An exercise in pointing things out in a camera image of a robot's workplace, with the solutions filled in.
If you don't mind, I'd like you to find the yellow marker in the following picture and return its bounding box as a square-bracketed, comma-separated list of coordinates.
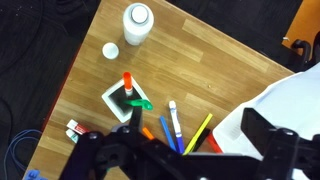
[182, 112, 214, 156]

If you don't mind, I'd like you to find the white square pencil holder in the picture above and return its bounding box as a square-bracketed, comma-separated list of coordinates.
[101, 78, 151, 124]

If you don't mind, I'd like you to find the small blue plastic object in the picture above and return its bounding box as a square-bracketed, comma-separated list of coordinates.
[23, 168, 48, 180]

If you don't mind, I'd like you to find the blue cable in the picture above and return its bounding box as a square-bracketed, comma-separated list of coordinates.
[2, 128, 43, 180]

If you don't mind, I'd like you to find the green and white small tube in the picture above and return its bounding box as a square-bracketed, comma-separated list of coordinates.
[65, 128, 80, 145]

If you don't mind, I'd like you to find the green marker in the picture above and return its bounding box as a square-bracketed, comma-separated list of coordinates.
[124, 98, 155, 112]

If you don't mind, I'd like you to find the white round bottle cap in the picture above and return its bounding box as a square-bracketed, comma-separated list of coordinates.
[101, 42, 120, 61]

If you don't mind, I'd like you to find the white and blue marker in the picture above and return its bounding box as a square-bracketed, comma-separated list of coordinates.
[168, 100, 186, 155]

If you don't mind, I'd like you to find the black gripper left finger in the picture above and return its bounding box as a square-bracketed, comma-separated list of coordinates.
[61, 105, 183, 180]

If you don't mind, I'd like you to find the black chair armrest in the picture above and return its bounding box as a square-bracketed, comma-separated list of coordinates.
[290, 30, 320, 73]

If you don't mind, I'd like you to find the red marker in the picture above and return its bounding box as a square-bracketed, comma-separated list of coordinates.
[206, 133, 224, 155]

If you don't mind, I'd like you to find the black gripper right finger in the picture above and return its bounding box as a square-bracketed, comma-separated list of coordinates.
[240, 107, 320, 180]

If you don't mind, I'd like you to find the red and white small box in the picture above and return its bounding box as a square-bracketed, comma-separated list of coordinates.
[66, 118, 91, 136]

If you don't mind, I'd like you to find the white plastic drawer unit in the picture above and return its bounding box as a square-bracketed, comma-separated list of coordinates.
[212, 62, 320, 180]

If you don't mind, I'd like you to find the orange and white marker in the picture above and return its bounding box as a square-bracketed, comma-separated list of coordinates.
[122, 71, 135, 98]

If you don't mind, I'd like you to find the orange flat panel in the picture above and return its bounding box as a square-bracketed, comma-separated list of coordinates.
[281, 0, 320, 52]

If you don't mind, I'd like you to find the white plastic bottle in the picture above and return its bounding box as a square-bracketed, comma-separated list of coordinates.
[122, 2, 155, 47]

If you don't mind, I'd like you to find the black marker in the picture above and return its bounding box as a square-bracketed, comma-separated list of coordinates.
[193, 127, 212, 153]

